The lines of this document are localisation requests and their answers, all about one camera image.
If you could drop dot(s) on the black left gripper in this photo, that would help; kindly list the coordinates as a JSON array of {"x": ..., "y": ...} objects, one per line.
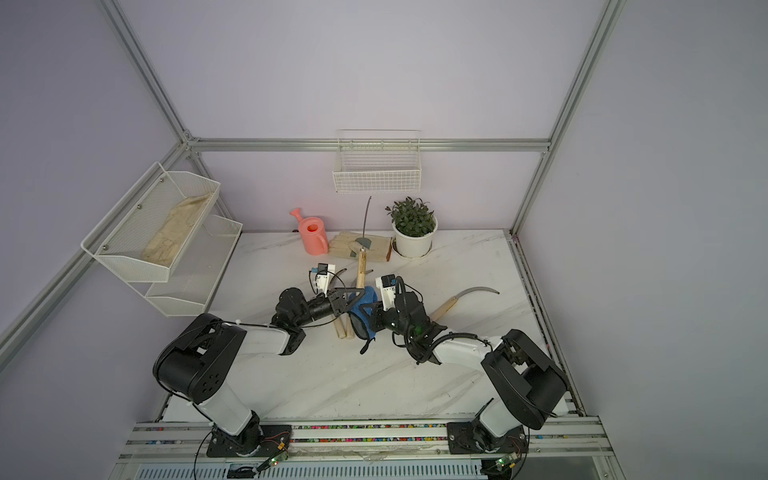
[{"x": 336, "y": 299}]

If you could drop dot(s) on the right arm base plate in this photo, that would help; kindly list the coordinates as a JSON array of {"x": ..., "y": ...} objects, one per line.
[{"x": 472, "y": 437}]

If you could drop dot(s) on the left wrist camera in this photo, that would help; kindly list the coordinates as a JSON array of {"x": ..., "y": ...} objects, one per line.
[{"x": 321, "y": 277}]

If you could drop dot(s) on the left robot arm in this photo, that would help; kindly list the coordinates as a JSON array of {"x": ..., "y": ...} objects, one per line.
[{"x": 196, "y": 364}]

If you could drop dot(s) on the white wire wall basket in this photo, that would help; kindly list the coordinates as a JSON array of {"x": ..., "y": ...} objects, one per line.
[{"x": 377, "y": 161}]

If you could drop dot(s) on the potted green plant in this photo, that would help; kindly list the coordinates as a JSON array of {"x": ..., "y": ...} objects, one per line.
[{"x": 414, "y": 224}]

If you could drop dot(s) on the upper white mesh shelf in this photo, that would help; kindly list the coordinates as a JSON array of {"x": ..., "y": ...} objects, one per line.
[{"x": 120, "y": 237}]

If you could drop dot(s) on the white mesh shelf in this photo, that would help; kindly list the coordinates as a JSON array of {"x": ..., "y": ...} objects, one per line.
[
  {"x": 120, "y": 237},
  {"x": 193, "y": 283}
]

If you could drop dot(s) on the aluminium front rail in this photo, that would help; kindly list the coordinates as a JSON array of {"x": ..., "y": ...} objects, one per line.
[{"x": 364, "y": 440}]

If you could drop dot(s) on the pink watering can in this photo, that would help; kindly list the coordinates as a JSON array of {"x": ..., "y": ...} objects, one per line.
[{"x": 312, "y": 232}]

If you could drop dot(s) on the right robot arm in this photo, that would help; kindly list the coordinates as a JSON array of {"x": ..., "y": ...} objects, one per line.
[{"x": 527, "y": 383}]

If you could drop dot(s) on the lower white mesh shelf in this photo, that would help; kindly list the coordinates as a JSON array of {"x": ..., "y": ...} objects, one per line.
[{"x": 193, "y": 283}]

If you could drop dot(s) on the blue microfibre rag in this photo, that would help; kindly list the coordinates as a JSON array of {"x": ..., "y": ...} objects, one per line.
[{"x": 367, "y": 313}]

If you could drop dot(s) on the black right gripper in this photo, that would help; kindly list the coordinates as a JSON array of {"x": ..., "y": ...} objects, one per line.
[{"x": 379, "y": 314}]

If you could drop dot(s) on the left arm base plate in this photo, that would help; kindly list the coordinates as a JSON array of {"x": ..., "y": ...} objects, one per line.
[{"x": 260, "y": 441}]

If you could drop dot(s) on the beige glove in shelf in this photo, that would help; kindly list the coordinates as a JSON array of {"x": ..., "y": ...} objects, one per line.
[{"x": 166, "y": 244}]

